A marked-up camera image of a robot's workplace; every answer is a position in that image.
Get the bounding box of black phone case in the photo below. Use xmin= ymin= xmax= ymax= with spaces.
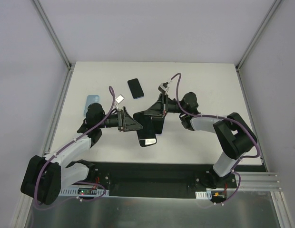
xmin=151 ymin=116 xmax=165 ymax=135

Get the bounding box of black phone blue edge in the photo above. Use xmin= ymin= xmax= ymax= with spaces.
xmin=127 ymin=78 xmax=144 ymax=99

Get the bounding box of light blue phone case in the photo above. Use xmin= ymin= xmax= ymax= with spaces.
xmin=83 ymin=95 xmax=99 ymax=117

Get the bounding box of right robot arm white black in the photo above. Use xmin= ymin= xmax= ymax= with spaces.
xmin=144 ymin=92 xmax=257 ymax=189

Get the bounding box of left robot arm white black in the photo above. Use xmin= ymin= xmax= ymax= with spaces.
xmin=20 ymin=103 xmax=143 ymax=205

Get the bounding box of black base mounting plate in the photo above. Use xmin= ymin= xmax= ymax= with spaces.
xmin=78 ymin=161 xmax=237 ymax=199

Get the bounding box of metal sheet front panel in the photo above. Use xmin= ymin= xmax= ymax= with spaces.
xmin=25 ymin=191 xmax=280 ymax=228

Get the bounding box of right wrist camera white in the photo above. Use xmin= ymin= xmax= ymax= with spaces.
xmin=158 ymin=82 xmax=170 ymax=94

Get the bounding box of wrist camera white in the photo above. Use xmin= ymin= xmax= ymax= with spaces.
xmin=115 ymin=95 xmax=125 ymax=104
xmin=158 ymin=82 xmax=170 ymax=94

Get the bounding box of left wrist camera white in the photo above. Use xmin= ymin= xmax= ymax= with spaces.
xmin=115 ymin=95 xmax=125 ymax=104

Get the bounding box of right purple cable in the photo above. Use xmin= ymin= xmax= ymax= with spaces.
xmin=168 ymin=73 xmax=259 ymax=167

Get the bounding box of purple cable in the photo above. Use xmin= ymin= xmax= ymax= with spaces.
xmin=168 ymin=73 xmax=259 ymax=167
xmin=33 ymin=85 xmax=119 ymax=209

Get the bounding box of left aluminium table rail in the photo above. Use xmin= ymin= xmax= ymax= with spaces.
xmin=39 ymin=64 xmax=75 ymax=156

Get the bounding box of aluminium table rail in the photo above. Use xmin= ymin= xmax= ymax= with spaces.
xmin=236 ymin=67 xmax=282 ymax=192
xmin=39 ymin=64 xmax=75 ymax=156

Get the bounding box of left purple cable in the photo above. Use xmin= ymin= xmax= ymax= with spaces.
xmin=33 ymin=85 xmax=119 ymax=209

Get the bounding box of left white cable duct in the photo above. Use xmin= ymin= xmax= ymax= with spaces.
xmin=59 ymin=186 xmax=109 ymax=197

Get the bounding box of white cable duct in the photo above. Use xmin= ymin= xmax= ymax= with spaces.
xmin=195 ymin=190 xmax=212 ymax=200
xmin=59 ymin=186 xmax=109 ymax=197

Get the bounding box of right white cable duct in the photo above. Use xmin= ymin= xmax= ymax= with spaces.
xmin=195 ymin=190 xmax=212 ymax=200

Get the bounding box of right aluminium table rail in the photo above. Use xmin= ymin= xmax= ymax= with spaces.
xmin=236 ymin=67 xmax=282 ymax=192

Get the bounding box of left aluminium frame post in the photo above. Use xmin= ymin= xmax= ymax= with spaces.
xmin=31 ymin=0 xmax=72 ymax=70

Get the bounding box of aluminium frame post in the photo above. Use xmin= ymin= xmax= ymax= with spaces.
xmin=236 ymin=0 xmax=284 ymax=72
xmin=31 ymin=0 xmax=72 ymax=70

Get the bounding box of right aluminium frame post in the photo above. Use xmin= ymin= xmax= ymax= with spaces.
xmin=236 ymin=0 xmax=284 ymax=72

